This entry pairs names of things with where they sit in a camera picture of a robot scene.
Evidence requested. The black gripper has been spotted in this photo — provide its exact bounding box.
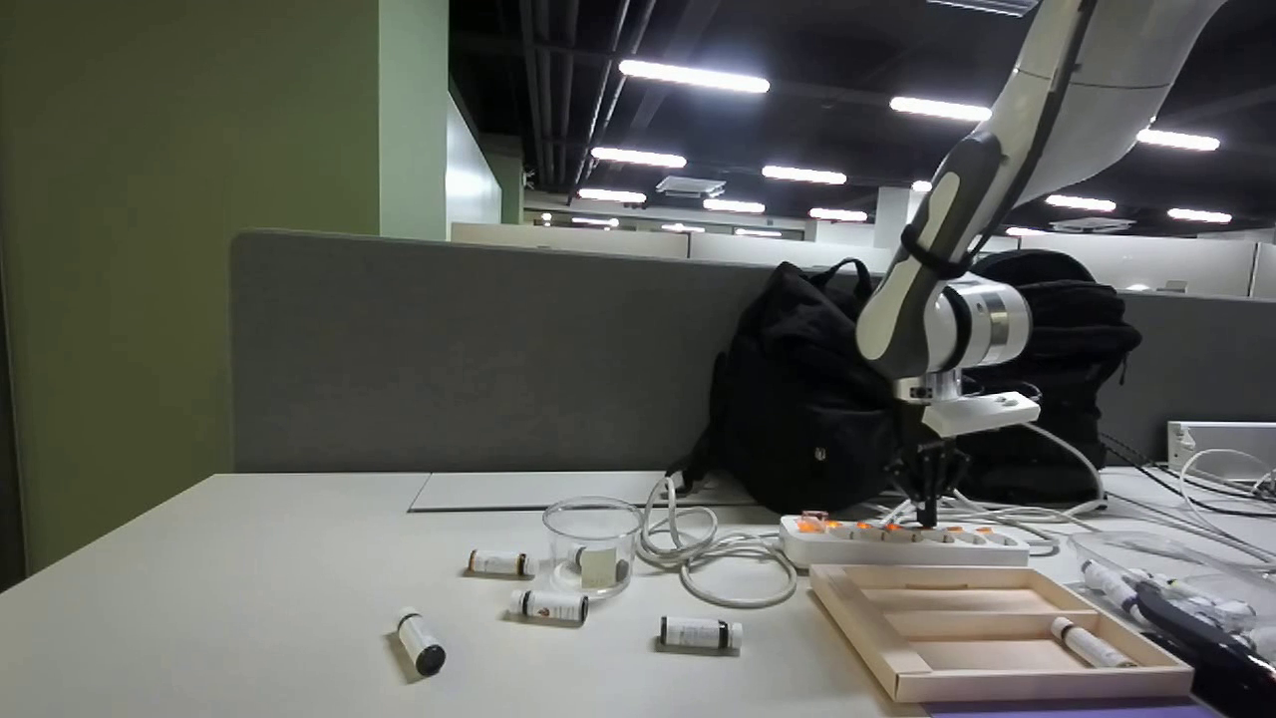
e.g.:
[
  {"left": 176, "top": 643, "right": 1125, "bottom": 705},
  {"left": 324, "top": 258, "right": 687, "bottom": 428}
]
[{"left": 889, "top": 436, "right": 978, "bottom": 529}]

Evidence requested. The white power strip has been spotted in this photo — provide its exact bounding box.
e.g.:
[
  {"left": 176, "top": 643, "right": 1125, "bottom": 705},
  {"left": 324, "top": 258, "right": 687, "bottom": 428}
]
[{"left": 778, "top": 510, "right": 1035, "bottom": 576}]

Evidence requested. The wooden two-compartment tray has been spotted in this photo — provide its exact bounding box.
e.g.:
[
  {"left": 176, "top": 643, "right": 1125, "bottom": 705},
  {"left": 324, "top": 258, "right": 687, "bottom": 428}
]
[{"left": 806, "top": 562, "right": 1196, "bottom": 705}]

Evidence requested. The black backpack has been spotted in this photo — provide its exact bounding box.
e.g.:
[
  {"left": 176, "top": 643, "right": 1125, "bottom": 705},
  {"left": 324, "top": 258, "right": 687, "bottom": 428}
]
[{"left": 676, "top": 246, "right": 1144, "bottom": 518}]

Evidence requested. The small white bottle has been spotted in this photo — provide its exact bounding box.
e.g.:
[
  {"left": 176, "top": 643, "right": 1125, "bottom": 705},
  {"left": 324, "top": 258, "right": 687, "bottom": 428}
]
[
  {"left": 504, "top": 586, "right": 592, "bottom": 629},
  {"left": 463, "top": 548, "right": 532, "bottom": 581},
  {"left": 1048, "top": 614, "right": 1133, "bottom": 674},
  {"left": 652, "top": 610, "right": 738, "bottom": 659},
  {"left": 571, "top": 540, "right": 625, "bottom": 589}
]

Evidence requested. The purple mat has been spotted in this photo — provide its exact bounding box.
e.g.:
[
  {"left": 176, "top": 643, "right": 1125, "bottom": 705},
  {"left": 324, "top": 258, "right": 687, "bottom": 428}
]
[{"left": 919, "top": 693, "right": 1226, "bottom": 718}]

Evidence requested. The small clear plastic cup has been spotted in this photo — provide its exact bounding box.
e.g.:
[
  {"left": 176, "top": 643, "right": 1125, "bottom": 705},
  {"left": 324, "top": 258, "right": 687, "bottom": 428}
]
[{"left": 539, "top": 495, "right": 647, "bottom": 596}]

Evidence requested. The flat grey board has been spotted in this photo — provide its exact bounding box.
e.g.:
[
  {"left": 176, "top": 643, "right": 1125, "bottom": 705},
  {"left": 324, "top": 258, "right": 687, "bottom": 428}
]
[{"left": 407, "top": 468, "right": 672, "bottom": 518}]

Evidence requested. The grey desk partition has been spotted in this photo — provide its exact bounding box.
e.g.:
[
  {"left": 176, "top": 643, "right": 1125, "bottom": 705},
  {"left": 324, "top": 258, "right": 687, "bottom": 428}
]
[{"left": 228, "top": 227, "right": 1276, "bottom": 477}]

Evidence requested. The white bottle with black cap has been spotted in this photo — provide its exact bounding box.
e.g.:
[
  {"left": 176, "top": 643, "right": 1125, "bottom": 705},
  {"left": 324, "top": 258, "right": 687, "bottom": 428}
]
[{"left": 389, "top": 608, "right": 449, "bottom": 683}]

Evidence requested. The thin white power strip cable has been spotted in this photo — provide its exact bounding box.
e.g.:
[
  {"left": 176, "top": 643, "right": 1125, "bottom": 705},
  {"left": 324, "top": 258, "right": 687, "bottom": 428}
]
[{"left": 628, "top": 468, "right": 800, "bottom": 614}]

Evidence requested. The thick white cable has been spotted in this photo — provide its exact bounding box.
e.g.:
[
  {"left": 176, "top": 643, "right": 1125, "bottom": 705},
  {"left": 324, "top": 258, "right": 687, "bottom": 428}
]
[{"left": 1020, "top": 417, "right": 1276, "bottom": 572}]

